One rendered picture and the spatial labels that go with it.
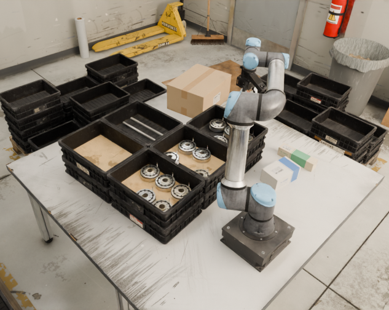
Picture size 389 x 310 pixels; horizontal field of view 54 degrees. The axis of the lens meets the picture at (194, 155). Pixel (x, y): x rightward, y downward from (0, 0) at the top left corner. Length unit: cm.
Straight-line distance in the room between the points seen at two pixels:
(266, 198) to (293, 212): 46
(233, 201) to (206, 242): 31
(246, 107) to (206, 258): 74
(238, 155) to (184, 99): 110
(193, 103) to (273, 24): 268
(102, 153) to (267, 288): 113
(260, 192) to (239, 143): 24
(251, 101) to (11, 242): 205
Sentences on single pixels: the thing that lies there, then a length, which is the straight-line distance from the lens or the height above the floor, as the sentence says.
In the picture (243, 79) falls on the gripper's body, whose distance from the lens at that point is 210.
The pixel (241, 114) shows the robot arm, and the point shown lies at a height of 136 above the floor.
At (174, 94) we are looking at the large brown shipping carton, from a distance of 269.
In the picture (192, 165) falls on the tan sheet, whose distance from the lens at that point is 210.
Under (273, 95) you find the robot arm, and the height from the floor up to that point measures 142.
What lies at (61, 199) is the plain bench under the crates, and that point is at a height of 70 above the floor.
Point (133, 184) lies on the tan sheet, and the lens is 199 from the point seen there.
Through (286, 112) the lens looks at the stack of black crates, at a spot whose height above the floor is 38.
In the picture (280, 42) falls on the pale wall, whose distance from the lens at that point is 511.
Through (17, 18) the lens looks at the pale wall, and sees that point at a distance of 490.
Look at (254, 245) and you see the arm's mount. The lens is 180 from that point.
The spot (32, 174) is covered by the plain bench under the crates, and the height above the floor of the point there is 70.
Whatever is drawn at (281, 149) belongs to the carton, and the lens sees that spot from 243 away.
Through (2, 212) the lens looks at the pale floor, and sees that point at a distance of 323.
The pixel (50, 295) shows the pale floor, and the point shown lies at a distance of 267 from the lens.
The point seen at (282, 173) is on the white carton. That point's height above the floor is 79.
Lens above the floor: 221
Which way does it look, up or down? 39 degrees down
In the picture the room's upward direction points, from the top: 3 degrees clockwise
